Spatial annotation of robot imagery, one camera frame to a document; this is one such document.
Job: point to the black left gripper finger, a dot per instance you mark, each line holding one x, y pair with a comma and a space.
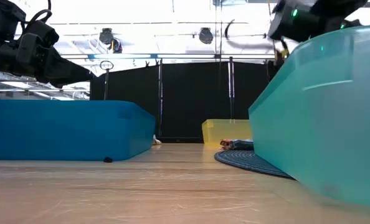
63, 85
68, 71

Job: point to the blue red granola bar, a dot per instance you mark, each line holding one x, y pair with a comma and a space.
239, 145

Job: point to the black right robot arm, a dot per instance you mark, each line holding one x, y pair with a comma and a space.
300, 21

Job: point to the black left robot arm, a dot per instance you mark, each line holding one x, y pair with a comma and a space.
1, 53

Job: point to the blue plastic bin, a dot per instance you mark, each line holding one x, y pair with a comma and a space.
63, 130

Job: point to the round black ceiling lamp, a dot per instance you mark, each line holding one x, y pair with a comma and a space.
106, 35
205, 35

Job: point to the dark hanging ceiling device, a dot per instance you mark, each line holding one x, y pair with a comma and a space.
116, 46

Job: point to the small black rubber piece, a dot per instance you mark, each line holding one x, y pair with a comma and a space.
107, 160

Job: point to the black partition panel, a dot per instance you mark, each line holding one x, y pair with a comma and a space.
191, 99

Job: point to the yellow translucent plastic bin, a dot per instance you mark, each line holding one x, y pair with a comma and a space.
225, 130

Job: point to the dark blue round placemat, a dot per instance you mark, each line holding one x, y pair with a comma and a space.
247, 161

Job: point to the teal translucent plastic bin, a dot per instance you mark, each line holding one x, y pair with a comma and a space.
328, 124

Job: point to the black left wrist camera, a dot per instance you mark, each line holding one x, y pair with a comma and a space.
43, 32

